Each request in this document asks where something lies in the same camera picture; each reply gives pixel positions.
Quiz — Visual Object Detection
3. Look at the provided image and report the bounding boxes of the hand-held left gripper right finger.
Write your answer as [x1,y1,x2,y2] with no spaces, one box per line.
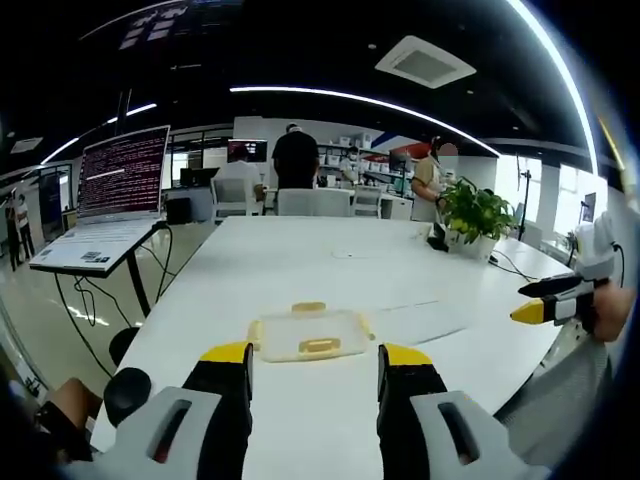
[376,342,552,480]

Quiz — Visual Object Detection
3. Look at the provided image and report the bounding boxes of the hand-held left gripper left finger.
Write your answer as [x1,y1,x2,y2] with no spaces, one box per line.
[58,341,257,480]

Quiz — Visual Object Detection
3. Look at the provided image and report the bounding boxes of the clear box with yellow buckles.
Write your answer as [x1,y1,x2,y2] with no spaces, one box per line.
[247,300,377,364]

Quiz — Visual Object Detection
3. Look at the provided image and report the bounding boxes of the person's right hand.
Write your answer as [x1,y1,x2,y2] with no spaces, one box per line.
[592,283,640,344]

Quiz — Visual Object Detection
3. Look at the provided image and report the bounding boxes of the black round stool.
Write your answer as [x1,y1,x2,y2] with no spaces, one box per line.
[102,327,153,429]

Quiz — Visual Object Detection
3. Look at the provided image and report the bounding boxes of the black tripod stand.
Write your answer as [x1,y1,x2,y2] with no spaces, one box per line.
[514,155,532,244]

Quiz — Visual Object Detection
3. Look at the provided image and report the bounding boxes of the person's leg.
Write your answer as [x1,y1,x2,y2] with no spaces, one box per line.
[37,377,104,461]

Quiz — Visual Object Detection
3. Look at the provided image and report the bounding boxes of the green potted plant white pot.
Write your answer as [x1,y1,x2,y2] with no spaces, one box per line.
[438,175,520,261]

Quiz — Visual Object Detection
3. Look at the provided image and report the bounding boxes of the small black device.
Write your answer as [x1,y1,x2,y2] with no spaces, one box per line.
[426,221,451,252]

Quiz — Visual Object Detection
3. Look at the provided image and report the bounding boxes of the black laptop stand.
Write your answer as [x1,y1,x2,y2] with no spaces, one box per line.
[47,222,174,321]

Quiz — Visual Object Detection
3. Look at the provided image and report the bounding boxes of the curved ceiling light strip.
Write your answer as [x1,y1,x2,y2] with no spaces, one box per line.
[504,0,601,174]

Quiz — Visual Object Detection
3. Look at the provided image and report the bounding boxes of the storage shelf with bins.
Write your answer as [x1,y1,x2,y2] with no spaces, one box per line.
[315,141,416,194]

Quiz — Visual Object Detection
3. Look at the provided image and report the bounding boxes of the open laptop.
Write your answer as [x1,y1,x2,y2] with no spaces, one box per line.
[28,124,172,274]

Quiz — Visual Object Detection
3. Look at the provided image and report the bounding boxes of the white office chair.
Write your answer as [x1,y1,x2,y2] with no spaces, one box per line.
[276,187,354,218]
[210,176,265,220]

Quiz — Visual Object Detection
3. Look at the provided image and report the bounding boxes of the white ceiling air conditioner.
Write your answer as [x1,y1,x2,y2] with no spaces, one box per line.
[373,34,478,90]

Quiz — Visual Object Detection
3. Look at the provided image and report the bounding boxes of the computer monitor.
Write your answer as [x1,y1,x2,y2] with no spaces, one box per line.
[226,138,269,164]

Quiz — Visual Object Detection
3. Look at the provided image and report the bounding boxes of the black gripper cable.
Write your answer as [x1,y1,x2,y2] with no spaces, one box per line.
[610,241,627,290]

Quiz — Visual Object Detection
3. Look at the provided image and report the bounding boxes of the black cable on table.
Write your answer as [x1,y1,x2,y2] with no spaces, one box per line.
[488,248,544,281]

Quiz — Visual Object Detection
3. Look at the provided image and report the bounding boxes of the black laptop cable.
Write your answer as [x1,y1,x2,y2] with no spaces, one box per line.
[53,224,174,379]

